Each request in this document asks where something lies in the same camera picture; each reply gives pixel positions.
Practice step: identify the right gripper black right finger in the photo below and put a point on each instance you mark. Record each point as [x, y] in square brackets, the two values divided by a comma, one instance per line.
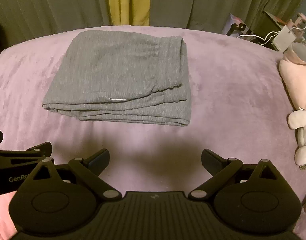
[253, 199]

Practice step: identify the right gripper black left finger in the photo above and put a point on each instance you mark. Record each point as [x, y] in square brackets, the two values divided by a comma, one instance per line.
[56, 200]

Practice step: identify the grey sweat pants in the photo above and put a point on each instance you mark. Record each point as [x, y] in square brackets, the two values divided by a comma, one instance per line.
[124, 77]

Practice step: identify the pink plush bed blanket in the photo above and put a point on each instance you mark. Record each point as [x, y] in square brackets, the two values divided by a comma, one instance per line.
[239, 109]

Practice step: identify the beige plush toy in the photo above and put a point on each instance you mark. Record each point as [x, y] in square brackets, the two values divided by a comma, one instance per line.
[297, 121]

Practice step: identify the pink plush toy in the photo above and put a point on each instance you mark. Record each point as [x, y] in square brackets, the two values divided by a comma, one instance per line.
[292, 68]

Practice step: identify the grey-green curtain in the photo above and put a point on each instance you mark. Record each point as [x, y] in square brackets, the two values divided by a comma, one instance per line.
[22, 20]

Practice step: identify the white charger box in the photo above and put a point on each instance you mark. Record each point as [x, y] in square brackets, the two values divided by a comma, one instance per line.
[284, 39]

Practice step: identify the purple printed bag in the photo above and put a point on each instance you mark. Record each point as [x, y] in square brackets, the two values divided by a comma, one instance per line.
[235, 27]

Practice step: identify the dark bedside stand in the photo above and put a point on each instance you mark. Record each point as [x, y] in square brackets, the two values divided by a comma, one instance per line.
[267, 23]

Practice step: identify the yellow curtain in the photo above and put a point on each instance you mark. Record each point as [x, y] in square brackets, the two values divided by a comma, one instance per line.
[130, 12]

